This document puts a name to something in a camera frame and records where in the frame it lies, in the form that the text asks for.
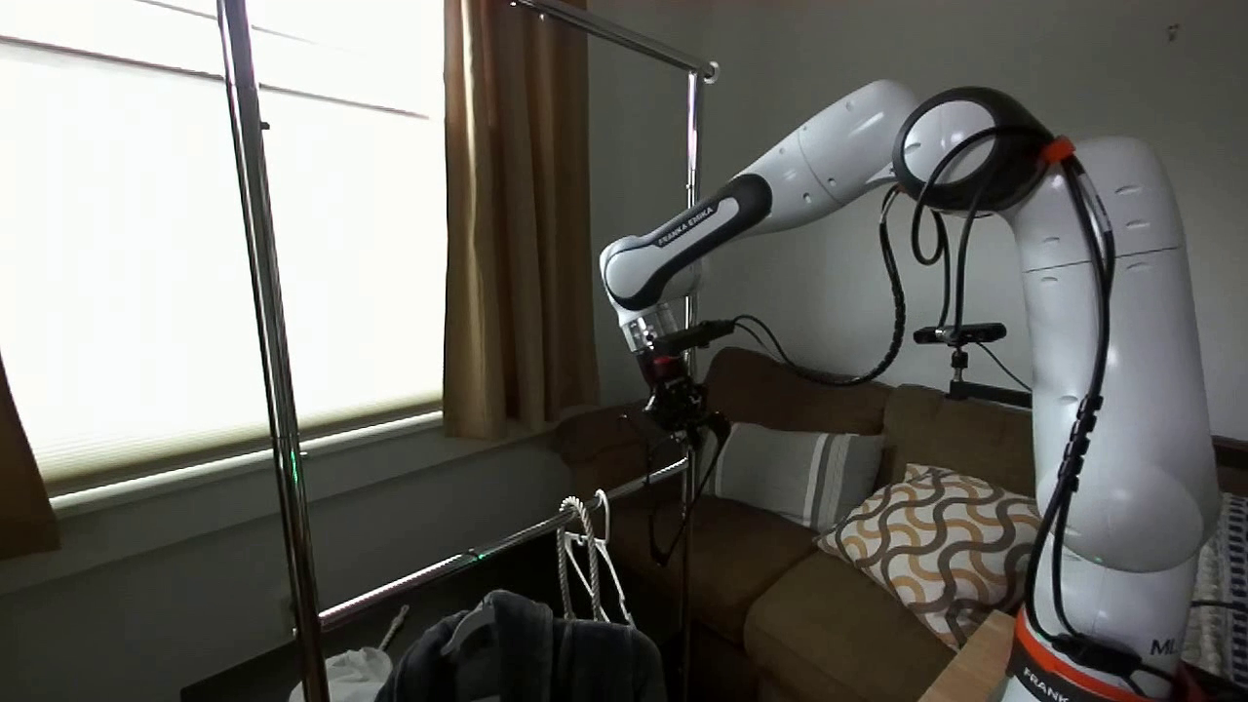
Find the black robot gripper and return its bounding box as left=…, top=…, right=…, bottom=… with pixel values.
left=638, top=351, right=708, bottom=432

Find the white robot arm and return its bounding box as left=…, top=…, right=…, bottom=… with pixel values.
left=600, top=83, right=1217, bottom=702

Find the white plastic clothes hanger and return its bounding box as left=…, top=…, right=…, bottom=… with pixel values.
left=555, top=494, right=600, bottom=615

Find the striped white pillow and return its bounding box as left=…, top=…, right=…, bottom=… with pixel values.
left=713, top=423, right=885, bottom=532

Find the brown sofa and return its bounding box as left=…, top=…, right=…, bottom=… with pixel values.
left=559, top=342, right=1248, bottom=702

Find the dark grey hanging garment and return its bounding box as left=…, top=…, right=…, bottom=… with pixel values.
left=373, top=590, right=665, bottom=702

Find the patterned brown pillow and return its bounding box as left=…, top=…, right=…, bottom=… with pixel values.
left=824, top=464, right=1040, bottom=649

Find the brown middle curtain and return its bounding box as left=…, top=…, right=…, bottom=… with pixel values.
left=442, top=0, right=598, bottom=440

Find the brown curtain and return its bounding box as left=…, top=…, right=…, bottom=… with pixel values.
left=442, top=0, right=598, bottom=440
left=0, top=368, right=57, bottom=557

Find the white crumpled cloth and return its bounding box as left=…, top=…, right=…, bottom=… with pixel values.
left=323, top=649, right=394, bottom=702

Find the brown right curtain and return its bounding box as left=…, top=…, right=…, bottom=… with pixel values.
left=0, top=368, right=57, bottom=557

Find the black camera on stand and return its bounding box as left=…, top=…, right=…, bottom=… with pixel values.
left=912, top=323, right=1028, bottom=406

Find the metal clothes rack frame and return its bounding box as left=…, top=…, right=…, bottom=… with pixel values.
left=213, top=0, right=721, bottom=702

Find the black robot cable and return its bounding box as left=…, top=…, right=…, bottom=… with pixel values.
left=875, top=83, right=1148, bottom=677

